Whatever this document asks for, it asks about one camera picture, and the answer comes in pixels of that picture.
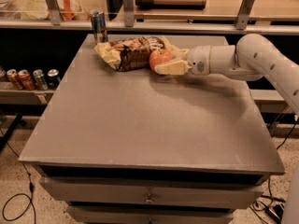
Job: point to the metal bracket middle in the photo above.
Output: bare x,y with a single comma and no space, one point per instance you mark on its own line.
128,9

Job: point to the metal bracket right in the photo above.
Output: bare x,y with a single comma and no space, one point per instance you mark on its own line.
242,17

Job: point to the red orange soda can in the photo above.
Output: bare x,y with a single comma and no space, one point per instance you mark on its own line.
26,80

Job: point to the white orange bag on shelf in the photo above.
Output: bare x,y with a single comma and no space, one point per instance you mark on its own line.
38,10

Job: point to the metal bracket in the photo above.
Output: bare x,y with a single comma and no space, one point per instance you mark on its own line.
242,17
128,9
54,12

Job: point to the green silver soda can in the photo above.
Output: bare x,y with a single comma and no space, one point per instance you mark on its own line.
40,79

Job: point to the metal bracket left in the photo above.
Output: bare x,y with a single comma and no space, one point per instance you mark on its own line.
54,12

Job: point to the low can shelf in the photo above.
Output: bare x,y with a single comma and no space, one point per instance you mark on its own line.
9,95

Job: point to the red apple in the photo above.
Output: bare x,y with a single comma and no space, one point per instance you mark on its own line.
159,56

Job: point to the black power adapter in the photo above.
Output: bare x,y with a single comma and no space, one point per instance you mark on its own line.
275,212

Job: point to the grey drawer cabinet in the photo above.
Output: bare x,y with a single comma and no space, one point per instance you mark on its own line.
137,125

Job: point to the top drawer with knob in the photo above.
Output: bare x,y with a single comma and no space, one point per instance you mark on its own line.
150,192

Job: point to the silver blue soda can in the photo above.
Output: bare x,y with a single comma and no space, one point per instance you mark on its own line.
98,22

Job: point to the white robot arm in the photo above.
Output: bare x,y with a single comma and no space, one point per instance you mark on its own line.
253,57

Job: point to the dark blue soda can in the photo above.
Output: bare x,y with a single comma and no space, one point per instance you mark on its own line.
54,78

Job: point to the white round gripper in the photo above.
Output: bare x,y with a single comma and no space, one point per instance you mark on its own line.
198,61

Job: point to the brown chip bag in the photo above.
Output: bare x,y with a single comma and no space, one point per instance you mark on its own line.
132,53

